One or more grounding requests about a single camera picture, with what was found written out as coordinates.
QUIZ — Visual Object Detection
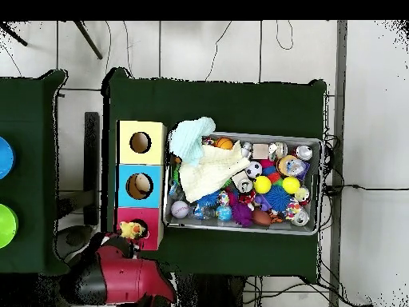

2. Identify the white baseball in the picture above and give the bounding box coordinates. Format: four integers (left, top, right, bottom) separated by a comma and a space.
170, 200, 190, 220

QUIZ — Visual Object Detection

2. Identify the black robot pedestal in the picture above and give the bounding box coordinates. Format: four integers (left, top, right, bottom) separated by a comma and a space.
174, 273, 247, 307

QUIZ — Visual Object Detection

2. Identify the blue bowl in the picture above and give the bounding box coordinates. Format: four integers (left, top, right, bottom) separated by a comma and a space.
0, 136, 16, 180

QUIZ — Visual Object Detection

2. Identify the mint green cloth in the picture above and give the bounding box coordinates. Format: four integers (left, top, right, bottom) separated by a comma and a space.
168, 116, 216, 167

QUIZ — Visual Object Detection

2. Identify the black tripod leg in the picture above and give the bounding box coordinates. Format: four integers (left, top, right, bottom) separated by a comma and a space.
73, 20, 104, 61
0, 23, 29, 48

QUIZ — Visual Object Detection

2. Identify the black white soccer ball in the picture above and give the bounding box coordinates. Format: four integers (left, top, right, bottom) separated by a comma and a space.
245, 161, 264, 179

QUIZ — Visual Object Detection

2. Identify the shallow clear mesh bin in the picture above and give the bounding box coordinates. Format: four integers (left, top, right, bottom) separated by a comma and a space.
161, 128, 323, 236

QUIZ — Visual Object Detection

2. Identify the large yellow ball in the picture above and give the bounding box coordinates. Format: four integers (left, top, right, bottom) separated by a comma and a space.
253, 175, 272, 195

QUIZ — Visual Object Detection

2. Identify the yellow plush duck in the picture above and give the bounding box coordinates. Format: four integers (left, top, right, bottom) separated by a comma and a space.
119, 220, 148, 241

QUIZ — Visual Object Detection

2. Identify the blue globe ball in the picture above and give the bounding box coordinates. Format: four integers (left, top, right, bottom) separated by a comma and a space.
215, 205, 233, 222

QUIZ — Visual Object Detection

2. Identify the small yellow ball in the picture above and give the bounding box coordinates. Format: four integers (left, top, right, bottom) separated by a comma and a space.
281, 176, 301, 195

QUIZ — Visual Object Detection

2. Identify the cream yellow cloth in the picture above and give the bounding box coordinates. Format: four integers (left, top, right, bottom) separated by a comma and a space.
177, 140, 251, 204

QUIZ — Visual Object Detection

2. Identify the bright green bowl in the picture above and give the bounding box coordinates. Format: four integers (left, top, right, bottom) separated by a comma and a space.
0, 203, 19, 249

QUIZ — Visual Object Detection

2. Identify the wooden box with three holes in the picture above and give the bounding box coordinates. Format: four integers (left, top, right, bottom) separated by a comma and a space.
113, 119, 168, 251

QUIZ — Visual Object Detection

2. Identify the plain wooden block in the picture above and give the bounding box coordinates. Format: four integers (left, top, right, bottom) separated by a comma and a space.
252, 142, 270, 160

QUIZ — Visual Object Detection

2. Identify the dark green side table cloth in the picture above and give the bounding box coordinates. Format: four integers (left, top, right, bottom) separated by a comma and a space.
0, 69, 74, 276

